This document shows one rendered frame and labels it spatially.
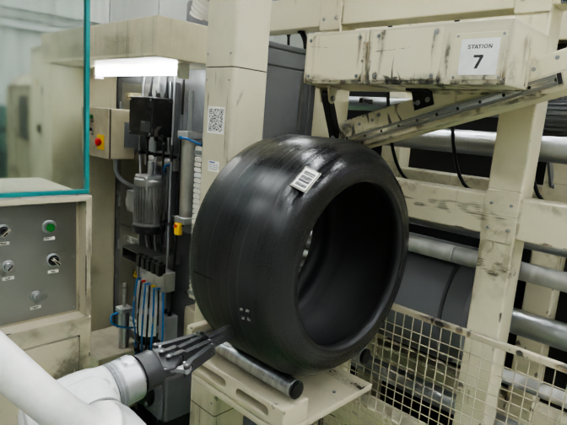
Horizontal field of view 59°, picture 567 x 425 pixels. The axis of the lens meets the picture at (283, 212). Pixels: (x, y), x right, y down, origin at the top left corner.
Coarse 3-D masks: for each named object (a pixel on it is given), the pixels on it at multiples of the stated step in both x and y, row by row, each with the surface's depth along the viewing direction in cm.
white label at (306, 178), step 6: (306, 168) 107; (300, 174) 106; (306, 174) 106; (312, 174) 106; (318, 174) 105; (294, 180) 105; (300, 180) 105; (306, 180) 105; (312, 180) 105; (294, 186) 104; (300, 186) 104; (306, 186) 104
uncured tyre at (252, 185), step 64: (256, 192) 107; (320, 192) 107; (384, 192) 127; (192, 256) 116; (256, 256) 102; (320, 256) 157; (384, 256) 147; (256, 320) 105; (320, 320) 148; (384, 320) 137
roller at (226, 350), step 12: (216, 348) 135; (228, 348) 133; (240, 360) 128; (252, 360) 127; (252, 372) 125; (264, 372) 123; (276, 372) 121; (276, 384) 119; (288, 384) 117; (300, 384) 118
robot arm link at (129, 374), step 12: (120, 360) 94; (132, 360) 94; (120, 372) 91; (132, 372) 92; (144, 372) 95; (120, 384) 90; (132, 384) 91; (144, 384) 93; (132, 396) 91; (144, 396) 95
